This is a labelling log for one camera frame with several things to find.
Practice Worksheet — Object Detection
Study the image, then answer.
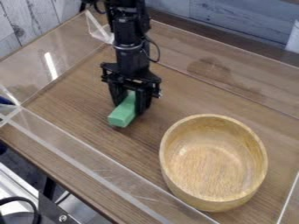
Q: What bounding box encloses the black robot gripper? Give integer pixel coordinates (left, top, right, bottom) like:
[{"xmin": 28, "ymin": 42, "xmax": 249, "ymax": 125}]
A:
[{"xmin": 100, "ymin": 43, "xmax": 161, "ymax": 116}]

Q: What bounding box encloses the black cable lower left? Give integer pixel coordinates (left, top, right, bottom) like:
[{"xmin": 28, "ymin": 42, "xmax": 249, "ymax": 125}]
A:
[{"xmin": 0, "ymin": 196, "xmax": 43, "ymax": 224}]

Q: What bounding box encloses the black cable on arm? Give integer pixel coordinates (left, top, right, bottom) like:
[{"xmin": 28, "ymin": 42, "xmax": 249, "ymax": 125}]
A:
[{"xmin": 141, "ymin": 36, "xmax": 161, "ymax": 63}]

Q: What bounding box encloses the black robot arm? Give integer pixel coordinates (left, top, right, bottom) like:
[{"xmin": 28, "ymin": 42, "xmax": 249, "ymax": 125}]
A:
[{"xmin": 80, "ymin": 0, "xmax": 161, "ymax": 116}]

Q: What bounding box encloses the black metal table leg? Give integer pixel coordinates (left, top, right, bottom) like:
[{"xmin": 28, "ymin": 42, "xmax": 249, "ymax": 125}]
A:
[{"xmin": 41, "ymin": 178, "xmax": 56, "ymax": 200}]

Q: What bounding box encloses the clear acrylic enclosure wall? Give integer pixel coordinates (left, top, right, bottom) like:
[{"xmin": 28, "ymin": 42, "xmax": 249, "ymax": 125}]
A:
[{"xmin": 0, "ymin": 16, "xmax": 299, "ymax": 224}]

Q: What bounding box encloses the brown wooden bowl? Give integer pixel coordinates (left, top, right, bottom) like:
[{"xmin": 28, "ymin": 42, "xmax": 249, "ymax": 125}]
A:
[{"xmin": 159, "ymin": 114, "xmax": 268, "ymax": 213}]

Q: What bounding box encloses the green rectangular block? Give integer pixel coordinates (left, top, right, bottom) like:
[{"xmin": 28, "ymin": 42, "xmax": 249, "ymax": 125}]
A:
[{"xmin": 107, "ymin": 92, "xmax": 136, "ymax": 128}]

